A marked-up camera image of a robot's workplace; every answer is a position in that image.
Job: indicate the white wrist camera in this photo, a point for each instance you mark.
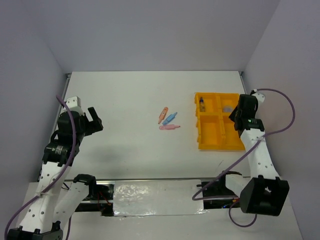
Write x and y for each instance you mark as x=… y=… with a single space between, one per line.
x=260 y=97
x=73 y=103

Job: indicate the clear round pin container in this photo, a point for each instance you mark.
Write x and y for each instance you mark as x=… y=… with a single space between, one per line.
x=227 y=109

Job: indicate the orange highlighter marker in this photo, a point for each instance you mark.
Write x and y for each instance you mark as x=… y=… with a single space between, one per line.
x=162 y=114

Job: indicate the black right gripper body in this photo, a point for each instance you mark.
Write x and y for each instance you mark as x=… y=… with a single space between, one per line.
x=235 y=113

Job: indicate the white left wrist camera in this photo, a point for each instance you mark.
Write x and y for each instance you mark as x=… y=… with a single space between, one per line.
x=73 y=103

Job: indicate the blue highlighter marker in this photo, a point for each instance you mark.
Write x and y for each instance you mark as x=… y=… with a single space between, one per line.
x=169 y=119

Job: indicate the silver foil sheet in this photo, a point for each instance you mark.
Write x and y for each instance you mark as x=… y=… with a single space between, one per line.
x=156 y=198

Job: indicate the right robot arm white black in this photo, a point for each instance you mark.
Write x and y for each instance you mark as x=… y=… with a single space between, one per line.
x=264 y=192

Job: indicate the pink highlighter marker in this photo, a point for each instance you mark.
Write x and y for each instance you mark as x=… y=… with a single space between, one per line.
x=169 y=127

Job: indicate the yellow four-compartment tray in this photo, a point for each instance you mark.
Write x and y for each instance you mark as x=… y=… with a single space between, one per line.
x=215 y=131

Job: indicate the small blue-capped glue bottle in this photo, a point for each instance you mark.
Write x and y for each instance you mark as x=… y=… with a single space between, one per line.
x=202 y=107

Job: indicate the black base rail with wiring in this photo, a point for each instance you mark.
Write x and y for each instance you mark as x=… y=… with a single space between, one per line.
x=216 y=196

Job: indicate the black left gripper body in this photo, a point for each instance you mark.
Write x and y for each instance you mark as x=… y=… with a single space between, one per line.
x=80 y=133

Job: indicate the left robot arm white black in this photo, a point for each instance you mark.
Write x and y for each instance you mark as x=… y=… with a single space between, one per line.
x=47 y=213

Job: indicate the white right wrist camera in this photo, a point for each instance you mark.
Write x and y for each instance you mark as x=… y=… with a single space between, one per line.
x=260 y=97

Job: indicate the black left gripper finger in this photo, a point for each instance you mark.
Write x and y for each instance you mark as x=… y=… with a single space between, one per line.
x=94 y=126
x=93 y=113

